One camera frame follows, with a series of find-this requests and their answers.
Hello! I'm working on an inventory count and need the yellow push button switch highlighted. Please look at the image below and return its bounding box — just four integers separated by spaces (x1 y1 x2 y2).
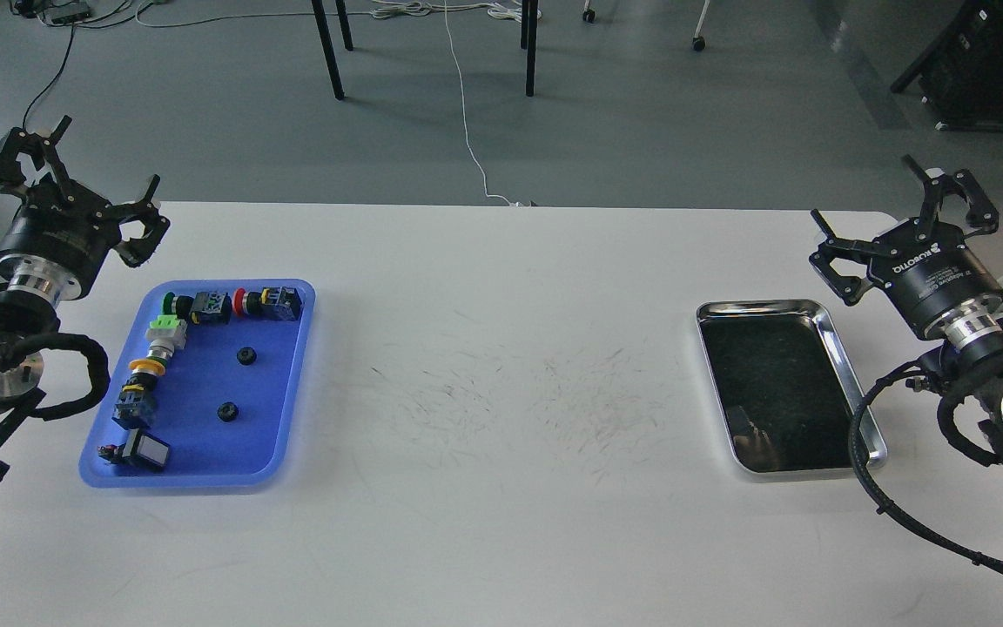
112 357 168 431

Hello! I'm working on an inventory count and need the black cabinet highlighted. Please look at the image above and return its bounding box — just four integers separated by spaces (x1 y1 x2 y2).
889 1 1003 132

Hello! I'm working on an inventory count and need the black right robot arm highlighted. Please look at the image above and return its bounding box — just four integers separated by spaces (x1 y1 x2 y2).
809 155 1003 576

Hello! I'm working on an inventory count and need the small black gear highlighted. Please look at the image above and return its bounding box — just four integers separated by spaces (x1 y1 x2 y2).
236 346 258 366
216 401 239 423

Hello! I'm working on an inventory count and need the white floor cable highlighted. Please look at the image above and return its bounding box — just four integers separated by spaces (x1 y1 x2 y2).
136 0 543 208

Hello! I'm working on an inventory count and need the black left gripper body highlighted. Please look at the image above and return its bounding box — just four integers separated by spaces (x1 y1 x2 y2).
0 206 115 302

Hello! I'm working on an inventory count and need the red push button switch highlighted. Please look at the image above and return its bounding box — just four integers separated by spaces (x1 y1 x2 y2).
232 286 303 322

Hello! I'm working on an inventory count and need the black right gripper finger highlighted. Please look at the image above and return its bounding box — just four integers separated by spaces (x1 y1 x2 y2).
809 209 889 307
902 155 1000 240

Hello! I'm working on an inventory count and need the green push button switch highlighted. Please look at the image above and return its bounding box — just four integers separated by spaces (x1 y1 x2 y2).
160 290 233 325

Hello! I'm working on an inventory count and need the black table leg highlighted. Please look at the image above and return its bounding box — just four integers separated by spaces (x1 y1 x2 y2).
310 0 346 102
519 0 540 97
334 0 354 51

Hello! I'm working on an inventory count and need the chair caster wheel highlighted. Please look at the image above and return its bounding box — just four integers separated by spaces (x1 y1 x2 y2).
581 0 597 24
691 0 712 52

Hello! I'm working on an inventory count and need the green white selector switch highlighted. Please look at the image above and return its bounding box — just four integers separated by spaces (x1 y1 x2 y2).
145 314 188 362

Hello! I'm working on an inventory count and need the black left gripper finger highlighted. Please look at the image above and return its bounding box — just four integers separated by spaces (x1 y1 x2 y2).
0 116 73 206
101 175 171 267

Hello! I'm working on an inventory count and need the black floor cable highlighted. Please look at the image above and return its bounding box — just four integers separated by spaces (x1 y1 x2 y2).
10 0 135 131

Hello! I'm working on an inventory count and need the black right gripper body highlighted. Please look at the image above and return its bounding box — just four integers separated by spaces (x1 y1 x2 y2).
869 221 1003 340

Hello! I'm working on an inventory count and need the blue plastic tray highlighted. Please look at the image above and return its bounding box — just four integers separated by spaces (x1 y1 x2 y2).
78 279 317 489

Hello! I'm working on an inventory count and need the silver metal tray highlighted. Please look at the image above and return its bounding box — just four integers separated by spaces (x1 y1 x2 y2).
694 299 864 482

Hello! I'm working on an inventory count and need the black power strip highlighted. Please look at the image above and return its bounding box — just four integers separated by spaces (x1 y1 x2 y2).
38 1 92 25

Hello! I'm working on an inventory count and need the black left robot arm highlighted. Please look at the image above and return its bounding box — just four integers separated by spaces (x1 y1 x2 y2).
0 116 170 483

